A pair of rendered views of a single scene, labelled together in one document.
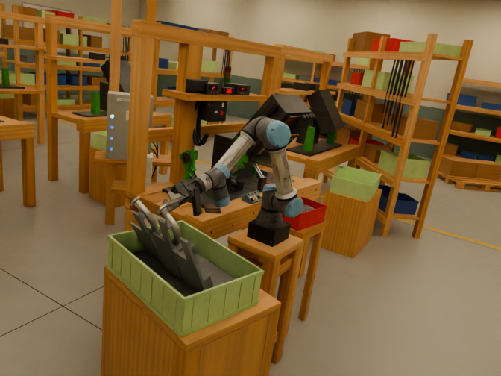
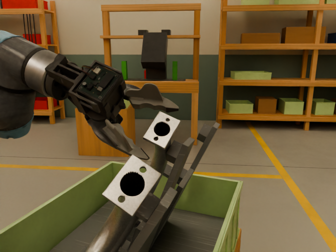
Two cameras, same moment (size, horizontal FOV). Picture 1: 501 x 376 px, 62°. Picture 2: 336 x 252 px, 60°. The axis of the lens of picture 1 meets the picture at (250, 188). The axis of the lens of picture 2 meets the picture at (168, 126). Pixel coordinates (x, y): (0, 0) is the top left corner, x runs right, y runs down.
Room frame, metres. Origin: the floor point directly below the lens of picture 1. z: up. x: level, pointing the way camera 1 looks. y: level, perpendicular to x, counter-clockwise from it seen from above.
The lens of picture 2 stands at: (1.78, 0.77, 1.30)
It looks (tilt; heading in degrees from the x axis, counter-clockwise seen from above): 14 degrees down; 247
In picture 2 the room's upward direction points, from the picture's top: straight up
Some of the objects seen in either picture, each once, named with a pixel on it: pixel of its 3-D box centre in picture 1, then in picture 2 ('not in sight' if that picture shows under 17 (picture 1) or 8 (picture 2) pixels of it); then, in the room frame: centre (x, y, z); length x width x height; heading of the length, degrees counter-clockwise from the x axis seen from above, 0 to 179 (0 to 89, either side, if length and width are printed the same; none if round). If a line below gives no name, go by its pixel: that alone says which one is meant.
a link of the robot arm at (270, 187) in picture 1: (273, 195); not in sight; (2.19, -0.13, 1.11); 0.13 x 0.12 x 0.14; 37
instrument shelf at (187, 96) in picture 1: (218, 95); not in sight; (3.15, 0.33, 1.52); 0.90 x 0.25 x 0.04; 146
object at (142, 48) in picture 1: (212, 115); not in sight; (3.18, 0.36, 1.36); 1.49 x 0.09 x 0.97; 146
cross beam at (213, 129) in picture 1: (204, 130); not in sight; (3.21, 0.42, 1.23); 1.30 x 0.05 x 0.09; 146
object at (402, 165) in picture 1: (377, 123); not in sight; (5.80, -1.62, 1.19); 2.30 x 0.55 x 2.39; 12
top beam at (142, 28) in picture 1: (220, 42); not in sight; (3.18, 0.36, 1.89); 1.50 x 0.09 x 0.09; 146
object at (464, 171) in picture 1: (476, 174); not in sight; (8.11, -4.38, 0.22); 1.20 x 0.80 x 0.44; 101
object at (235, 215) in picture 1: (265, 204); not in sight; (2.85, -0.12, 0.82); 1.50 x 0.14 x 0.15; 146
